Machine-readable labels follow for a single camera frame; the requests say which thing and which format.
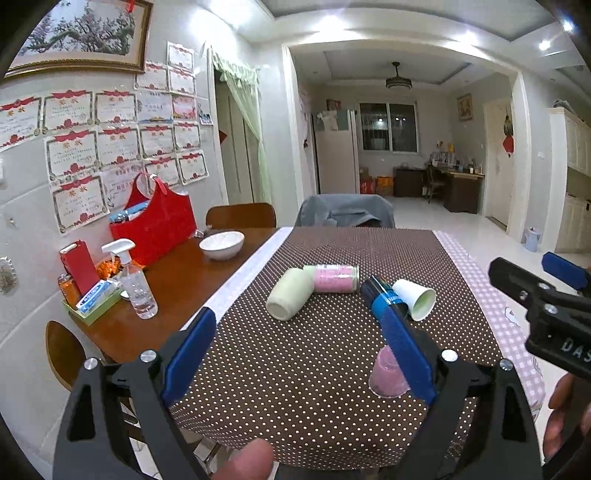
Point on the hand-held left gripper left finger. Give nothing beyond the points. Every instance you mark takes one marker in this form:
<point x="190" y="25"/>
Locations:
<point x="194" y="350"/>

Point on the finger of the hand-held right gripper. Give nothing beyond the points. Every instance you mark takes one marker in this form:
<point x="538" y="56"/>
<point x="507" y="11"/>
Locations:
<point x="512" y="277"/>
<point x="565" y="271"/>

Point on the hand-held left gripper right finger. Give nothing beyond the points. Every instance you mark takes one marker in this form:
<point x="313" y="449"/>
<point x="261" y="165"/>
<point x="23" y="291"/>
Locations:
<point x="408" y="353"/>

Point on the white cup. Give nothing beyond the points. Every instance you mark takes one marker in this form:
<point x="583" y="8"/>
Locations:
<point x="418" y="297"/>

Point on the blue and black cup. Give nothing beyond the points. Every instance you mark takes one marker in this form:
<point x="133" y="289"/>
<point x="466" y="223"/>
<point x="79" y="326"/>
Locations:
<point x="381" y="295"/>

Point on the pink patterned cup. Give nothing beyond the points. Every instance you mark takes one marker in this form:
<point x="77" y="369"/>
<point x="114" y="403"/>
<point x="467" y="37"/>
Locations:
<point x="336" y="278"/>

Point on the pale green cup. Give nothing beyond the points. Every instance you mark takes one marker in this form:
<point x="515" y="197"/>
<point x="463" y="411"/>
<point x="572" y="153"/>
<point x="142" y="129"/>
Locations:
<point x="288" y="295"/>

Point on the plain pink cup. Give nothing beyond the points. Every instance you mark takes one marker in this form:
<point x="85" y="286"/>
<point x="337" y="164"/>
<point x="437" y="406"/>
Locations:
<point x="387" y="376"/>

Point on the person's right hand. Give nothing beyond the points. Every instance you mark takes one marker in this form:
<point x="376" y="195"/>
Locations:
<point x="557" y="415"/>

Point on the person's left hand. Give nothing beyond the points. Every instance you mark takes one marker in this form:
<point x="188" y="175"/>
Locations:
<point x="247" y="461"/>

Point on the pink checked tablecloth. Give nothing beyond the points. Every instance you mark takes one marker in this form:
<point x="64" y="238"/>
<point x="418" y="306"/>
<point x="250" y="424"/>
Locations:
<point x="489" y="295"/>

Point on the blue waste bin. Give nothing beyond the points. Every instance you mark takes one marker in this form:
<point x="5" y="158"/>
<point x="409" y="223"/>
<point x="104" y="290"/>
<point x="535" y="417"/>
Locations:
<point x="532" y="238"/>

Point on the wooden table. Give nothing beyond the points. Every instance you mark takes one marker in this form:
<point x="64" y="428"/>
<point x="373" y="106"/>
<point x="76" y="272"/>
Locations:
<point x="184" y="281"/>

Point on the clear spray bottle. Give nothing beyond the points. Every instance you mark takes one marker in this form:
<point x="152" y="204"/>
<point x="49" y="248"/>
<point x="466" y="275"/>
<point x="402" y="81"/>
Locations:
<point x="136" y="288"/>

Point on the cream cabinet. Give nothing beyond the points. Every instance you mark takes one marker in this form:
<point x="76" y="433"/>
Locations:
<point x="572" y="180"/>

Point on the green tray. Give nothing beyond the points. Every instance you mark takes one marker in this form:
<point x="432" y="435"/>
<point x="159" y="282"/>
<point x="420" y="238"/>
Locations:
<point x="94" y="310"/>

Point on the brown dotted tablecloth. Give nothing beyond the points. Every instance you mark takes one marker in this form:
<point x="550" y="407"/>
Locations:
<point x="300" y="369"/>

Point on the white bowl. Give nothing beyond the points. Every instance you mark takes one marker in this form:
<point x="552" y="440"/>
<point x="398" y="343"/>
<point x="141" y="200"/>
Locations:
<point x="221" y="243"/>

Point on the blue and white box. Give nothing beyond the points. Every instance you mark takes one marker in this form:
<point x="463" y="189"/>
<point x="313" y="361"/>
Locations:
<point x="94" y="295"/>

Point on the dark wooden desk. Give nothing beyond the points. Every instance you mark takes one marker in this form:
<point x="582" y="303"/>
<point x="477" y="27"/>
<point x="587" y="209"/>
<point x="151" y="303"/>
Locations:
<point x="445" y="184"/>

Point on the white door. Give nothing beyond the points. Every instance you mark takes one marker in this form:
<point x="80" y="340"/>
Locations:
<point x="497" y="164"/>

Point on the red bag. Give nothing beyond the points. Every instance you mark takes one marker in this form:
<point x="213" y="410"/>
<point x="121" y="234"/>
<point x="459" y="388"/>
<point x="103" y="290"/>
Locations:
<point x="154" y="228"/>

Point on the round wooden stool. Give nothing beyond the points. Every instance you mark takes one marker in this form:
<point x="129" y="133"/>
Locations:
<point x="64" y="353"/>

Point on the orange packet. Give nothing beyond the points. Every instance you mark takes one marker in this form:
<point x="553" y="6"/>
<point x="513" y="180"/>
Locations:
<point x="69" y="287"/>

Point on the red box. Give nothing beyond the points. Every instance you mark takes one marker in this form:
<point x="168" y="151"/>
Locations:
<point x="79" y="267"/>

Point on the wooden chair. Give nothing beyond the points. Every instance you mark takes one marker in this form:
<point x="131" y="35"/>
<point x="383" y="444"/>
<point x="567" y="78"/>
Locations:
<point x="240" y="215"/>

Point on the red hanging ornament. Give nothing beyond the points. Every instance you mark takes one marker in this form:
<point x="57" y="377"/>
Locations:
<point x="508" y="134"/>

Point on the chair with grey jacket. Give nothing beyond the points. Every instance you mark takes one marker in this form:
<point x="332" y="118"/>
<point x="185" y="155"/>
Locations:
<point x="344" y="210"/>

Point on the red cartons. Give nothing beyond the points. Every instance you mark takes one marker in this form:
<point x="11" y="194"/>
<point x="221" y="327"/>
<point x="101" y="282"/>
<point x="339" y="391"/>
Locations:
<point x="375" y="185"/>

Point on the window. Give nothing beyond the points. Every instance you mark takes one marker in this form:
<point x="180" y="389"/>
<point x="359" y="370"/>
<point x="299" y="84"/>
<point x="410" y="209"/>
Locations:
<point x="388" y="127"/>

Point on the white refrigerator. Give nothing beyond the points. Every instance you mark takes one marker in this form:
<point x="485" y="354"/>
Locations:
<point x="334" y="159"/>

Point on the ceiling lamp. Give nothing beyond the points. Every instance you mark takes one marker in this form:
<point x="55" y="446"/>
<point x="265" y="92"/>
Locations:
<point x="399" y="81"/>

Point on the green door curtain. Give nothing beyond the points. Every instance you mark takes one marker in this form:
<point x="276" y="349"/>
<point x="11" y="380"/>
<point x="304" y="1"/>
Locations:
<point x="242" y="101"/>

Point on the framed tree painting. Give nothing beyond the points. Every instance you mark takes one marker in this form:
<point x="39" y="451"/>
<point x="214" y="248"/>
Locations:
<point x="78" y="39"/>

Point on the small framed wall picture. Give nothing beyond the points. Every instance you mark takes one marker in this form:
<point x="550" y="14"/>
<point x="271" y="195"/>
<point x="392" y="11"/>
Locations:
<point x="464" y="106"/>

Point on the wall of certificates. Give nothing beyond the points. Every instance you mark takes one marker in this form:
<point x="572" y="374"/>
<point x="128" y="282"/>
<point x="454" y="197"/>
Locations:
<point x="92" y="138"/>

